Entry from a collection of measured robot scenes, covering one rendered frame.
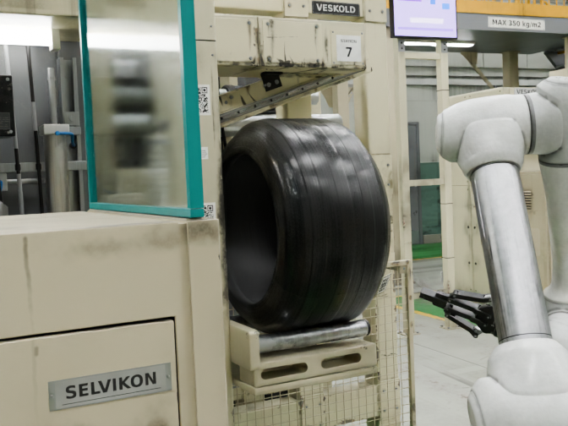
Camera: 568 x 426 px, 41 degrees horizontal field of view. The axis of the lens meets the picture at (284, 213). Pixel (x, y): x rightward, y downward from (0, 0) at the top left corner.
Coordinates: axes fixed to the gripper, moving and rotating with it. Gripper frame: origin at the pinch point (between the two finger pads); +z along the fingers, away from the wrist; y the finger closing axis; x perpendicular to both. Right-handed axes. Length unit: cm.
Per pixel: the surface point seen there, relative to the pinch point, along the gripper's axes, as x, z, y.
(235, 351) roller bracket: -26, 40, 19
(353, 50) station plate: 60, 50, -37
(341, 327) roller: -6.8, 19.5, 14.7
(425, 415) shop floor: 159, -12, 169
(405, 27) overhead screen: 415, 100, 38
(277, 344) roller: -21.7, 31.2, 15.9
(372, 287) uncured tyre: -4.9, 14.9, 1.0
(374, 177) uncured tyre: 4.0, 23.4, -23.9
